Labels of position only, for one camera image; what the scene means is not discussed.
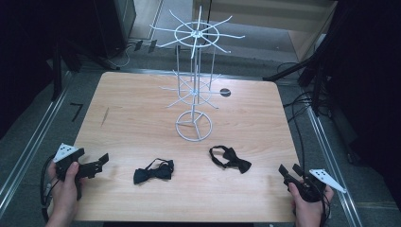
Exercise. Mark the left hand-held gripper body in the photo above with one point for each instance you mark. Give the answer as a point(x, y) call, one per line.
point(64, 151)

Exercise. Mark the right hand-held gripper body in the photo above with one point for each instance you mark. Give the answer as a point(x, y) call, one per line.
point(312, 189)

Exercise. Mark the black bow tie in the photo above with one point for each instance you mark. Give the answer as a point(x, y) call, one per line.
point(233, 159)
point(157, 172)

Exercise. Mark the person's right hand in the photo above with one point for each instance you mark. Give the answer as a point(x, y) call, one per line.
point(310, 209)

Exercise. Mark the person's left hand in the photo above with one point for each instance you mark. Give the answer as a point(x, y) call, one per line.
point(64, 195)

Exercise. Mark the black metal stand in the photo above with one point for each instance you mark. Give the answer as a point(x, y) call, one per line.
point(57, 69)
point(315, 67)

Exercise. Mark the black plug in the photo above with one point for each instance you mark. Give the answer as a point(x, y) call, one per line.
point(152, 46)
point(138, 45)

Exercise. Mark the black cabinet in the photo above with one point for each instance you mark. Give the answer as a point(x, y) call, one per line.
point(115, 25)

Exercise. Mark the beige wooden platform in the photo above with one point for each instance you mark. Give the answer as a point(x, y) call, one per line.
point(283, 19)

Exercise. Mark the metal floor rail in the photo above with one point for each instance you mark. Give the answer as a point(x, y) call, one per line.
point(334, 164)
point(31, 148)

